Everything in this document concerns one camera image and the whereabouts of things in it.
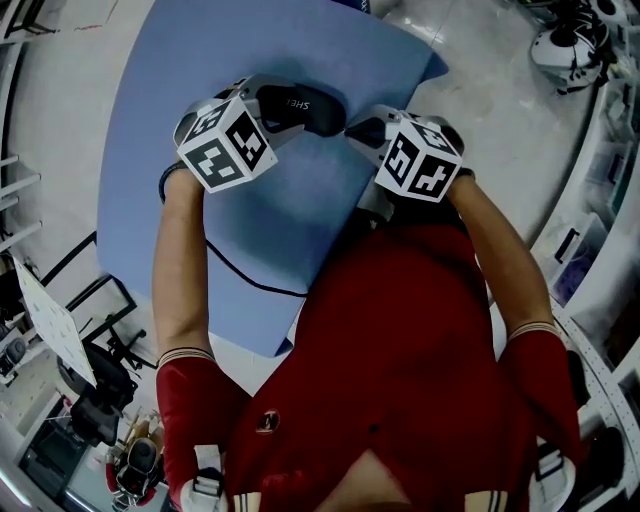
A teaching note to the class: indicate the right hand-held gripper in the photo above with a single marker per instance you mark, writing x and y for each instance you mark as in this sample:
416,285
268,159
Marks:
420,170

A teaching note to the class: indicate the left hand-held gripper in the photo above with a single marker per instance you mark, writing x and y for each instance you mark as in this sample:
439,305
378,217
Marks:
215,160

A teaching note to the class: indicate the black glasses case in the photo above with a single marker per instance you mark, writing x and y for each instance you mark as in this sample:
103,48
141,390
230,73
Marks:
325,112

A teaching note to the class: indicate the person's right forearm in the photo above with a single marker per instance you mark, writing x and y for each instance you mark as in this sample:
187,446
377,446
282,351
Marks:
510,270

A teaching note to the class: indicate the person's left forearm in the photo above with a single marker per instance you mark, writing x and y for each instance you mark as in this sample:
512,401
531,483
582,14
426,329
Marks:
180,280

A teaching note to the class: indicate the table with blue cover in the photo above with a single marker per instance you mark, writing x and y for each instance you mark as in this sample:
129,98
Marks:
225,50

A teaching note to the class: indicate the person's red shirt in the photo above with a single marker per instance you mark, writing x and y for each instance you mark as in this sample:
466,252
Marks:
390,325

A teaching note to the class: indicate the white helmet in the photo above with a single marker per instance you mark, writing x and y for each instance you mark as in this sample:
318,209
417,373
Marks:
555,50

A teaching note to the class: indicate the white dotted board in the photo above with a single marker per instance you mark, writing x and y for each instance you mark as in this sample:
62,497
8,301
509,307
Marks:
55,320

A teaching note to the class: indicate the white shelf with bins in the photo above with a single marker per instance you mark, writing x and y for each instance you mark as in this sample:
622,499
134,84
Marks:
592,350

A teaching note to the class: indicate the black office chair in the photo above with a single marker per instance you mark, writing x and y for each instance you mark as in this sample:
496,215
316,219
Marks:
100,400

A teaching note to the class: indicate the grey and red helmet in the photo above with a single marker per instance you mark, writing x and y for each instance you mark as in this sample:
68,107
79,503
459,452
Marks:
140,452

